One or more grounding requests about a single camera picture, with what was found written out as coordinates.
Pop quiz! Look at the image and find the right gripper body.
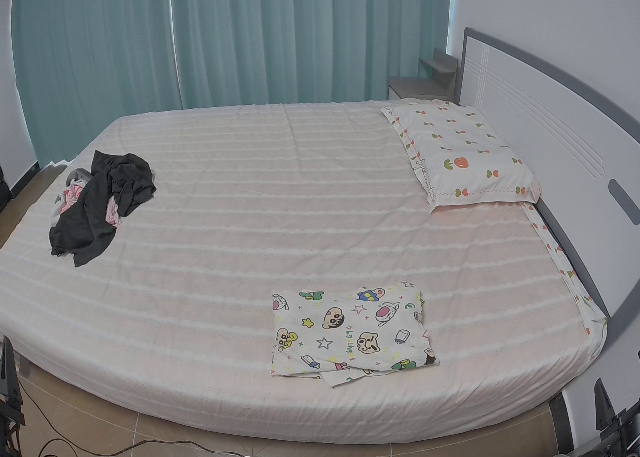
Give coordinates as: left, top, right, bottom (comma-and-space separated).
594, 397, 640, 446

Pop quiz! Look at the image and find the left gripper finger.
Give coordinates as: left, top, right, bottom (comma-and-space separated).
1, 336, 20, 396

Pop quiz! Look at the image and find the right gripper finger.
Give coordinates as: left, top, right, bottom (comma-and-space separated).
593, 378, 618, 426

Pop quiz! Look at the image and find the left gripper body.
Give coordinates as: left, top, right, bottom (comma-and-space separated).
0, 392, 26, 428

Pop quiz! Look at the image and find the white printed pyjama top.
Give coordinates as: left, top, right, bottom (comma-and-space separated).
270, 281, 440, 389

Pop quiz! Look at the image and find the pile of clothes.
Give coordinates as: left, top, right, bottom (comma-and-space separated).
48, 150, 157, 267

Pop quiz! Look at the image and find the bed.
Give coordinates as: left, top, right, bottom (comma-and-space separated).
0, 27, 640, 446

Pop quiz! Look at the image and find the black chest of drawers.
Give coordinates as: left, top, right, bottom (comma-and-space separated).
0, 165, 13, 211

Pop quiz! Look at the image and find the white printed pillow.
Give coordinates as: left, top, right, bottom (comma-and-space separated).
381, 98, 542, 215

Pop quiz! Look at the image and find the blue-green curtain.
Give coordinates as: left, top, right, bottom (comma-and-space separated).
11, 0, 182, 168
170, 0, 453, 108

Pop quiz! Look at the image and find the grey bedside table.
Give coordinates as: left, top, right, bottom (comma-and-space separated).
388, 48, 460, 103

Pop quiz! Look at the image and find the black cable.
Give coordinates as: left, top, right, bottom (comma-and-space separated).
17, 379, 263, 457

